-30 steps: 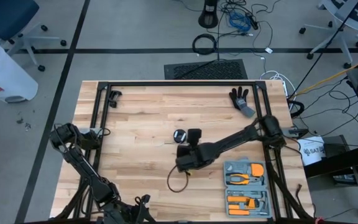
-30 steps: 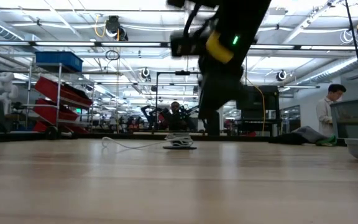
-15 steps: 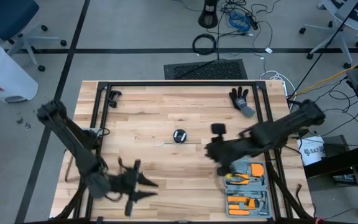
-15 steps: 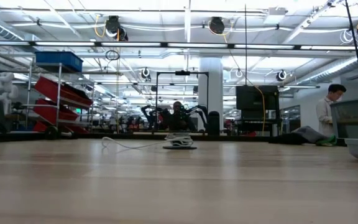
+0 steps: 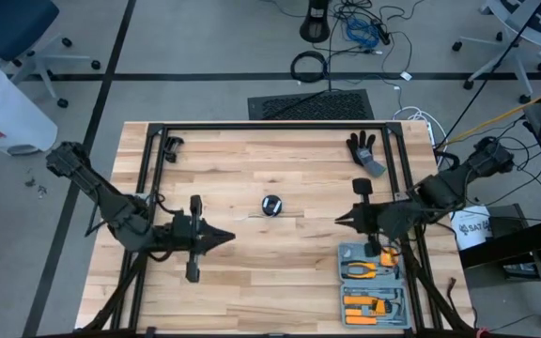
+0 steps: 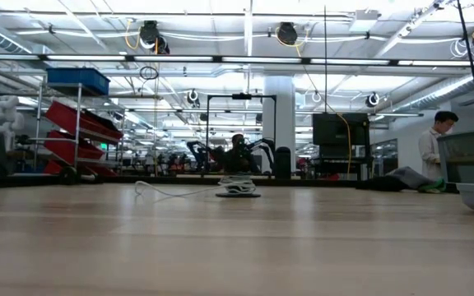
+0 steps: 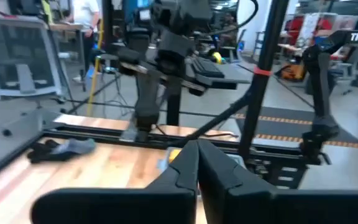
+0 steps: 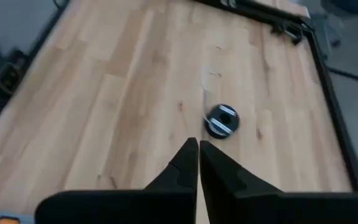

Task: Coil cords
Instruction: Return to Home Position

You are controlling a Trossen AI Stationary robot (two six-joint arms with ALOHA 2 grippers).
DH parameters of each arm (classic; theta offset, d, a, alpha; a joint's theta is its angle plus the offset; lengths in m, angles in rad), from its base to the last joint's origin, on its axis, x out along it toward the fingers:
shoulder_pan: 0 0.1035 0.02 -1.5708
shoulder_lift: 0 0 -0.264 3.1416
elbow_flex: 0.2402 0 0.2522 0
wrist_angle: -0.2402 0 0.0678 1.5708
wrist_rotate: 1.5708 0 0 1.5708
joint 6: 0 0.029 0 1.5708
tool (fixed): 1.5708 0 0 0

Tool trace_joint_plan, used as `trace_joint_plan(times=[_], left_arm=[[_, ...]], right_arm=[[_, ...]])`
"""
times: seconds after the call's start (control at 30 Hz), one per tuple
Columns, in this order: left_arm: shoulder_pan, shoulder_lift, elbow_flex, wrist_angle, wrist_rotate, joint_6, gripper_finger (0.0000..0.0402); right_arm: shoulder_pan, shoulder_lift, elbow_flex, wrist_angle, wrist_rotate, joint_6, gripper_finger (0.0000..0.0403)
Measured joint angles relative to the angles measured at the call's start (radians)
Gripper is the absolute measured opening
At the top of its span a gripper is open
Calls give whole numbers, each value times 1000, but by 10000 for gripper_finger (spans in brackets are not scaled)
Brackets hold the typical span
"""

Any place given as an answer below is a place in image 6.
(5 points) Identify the small green object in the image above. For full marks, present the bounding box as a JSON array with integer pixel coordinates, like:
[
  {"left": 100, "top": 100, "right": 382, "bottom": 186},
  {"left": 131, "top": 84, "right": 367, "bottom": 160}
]
[{"left": 416, "top": 177, "right": 448, "bottom": 194}]

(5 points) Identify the black grey work glove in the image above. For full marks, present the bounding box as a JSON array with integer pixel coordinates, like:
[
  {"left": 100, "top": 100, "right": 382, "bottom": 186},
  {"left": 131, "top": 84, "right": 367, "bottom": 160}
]
[{"left": 355, "top": 165, "right": 438, "bottom": 193}]

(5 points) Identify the standing person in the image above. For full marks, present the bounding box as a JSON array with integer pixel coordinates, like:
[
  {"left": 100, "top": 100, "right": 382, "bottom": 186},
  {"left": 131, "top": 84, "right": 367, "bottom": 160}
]
[{"left": 417, "top": 109, "right": 460, "bottom": 182}]

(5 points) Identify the black cylinder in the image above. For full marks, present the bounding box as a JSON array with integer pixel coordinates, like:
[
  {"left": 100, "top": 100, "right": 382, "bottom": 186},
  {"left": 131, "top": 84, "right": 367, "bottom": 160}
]
[{"left": 275, "top": 146, "right": 292, "bottom": 180}]

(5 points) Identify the yellow hanging cable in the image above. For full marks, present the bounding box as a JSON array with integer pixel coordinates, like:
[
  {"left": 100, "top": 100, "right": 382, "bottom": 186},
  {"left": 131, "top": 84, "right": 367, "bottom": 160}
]
[{"left": 273, "top": 26, "right": 352, "bottom": 176}]

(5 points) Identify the red storage bin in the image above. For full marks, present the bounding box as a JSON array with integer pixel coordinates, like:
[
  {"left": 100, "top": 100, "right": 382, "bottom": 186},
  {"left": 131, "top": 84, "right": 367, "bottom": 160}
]
[
  {"left": 42, "top": 130, "right": 106, "bottom": 161},
  {"left": 42, "top": 160, "right": 119, "bottom": 178},
  {"left": 44, "top": 100, "right": 123, "bottom": 141}
]

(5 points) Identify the blue storage bin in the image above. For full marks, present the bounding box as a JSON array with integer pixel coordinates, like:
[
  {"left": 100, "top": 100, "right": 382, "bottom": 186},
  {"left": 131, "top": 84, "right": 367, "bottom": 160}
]
[{"left": 46, "top": 67, "right": 111, "bottom": 96}]

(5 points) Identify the black cabinet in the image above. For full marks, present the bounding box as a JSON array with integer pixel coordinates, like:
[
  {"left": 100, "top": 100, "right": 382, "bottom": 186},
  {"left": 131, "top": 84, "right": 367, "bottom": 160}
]
[{"left": 311, "top": 112, "right": 372, "bottom": 180}]

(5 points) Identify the black aluminium table frame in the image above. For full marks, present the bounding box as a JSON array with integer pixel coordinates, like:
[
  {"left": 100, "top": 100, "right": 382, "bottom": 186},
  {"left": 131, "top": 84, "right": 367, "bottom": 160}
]
[{"left": 0, "top": 174, "right": 360, "bottom": 189}]

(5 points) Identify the black background rig frame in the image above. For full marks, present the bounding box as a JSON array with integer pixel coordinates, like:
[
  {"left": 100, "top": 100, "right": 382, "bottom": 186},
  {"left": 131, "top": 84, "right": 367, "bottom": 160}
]
[{"left": 205, "top": 92, "right": 278, "bottom": 178}]

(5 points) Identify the white cord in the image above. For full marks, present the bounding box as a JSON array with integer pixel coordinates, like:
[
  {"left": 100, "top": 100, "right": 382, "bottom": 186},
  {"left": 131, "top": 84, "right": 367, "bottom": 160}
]
[{"left": 133, "top": 174, "right": 258, "bottom": 198}]

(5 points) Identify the white building column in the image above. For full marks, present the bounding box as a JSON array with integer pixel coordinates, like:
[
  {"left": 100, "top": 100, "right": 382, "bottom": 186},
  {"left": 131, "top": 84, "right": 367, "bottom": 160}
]
[{"left": 261, "top": 76, "right": 297, "bottom": 172}]

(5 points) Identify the metal shelf rack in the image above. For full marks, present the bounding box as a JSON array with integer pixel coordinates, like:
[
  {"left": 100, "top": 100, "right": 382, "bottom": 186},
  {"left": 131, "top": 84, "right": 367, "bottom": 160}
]
[{"left": 30, "top": 81, "right": 127, "bottom": 185}]

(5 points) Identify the thin black vertical rod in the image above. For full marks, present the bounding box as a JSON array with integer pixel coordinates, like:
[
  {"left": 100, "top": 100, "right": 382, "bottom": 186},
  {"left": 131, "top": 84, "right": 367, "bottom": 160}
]
[{"left": 323, "top": 6, "right": 328, "bottom": 114}]

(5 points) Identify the black hanging cable loop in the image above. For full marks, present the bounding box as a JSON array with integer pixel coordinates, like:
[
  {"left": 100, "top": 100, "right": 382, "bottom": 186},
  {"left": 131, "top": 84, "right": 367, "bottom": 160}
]
[{"left": 139, "top": 65, "right": 160, "bottom": 81}]

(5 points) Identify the dark translucent crate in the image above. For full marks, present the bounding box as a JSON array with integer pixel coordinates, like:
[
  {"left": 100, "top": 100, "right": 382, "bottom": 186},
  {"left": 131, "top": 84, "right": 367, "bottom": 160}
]
[{"left": 436, "top": 128, "right": 474, "bottom": 185}]

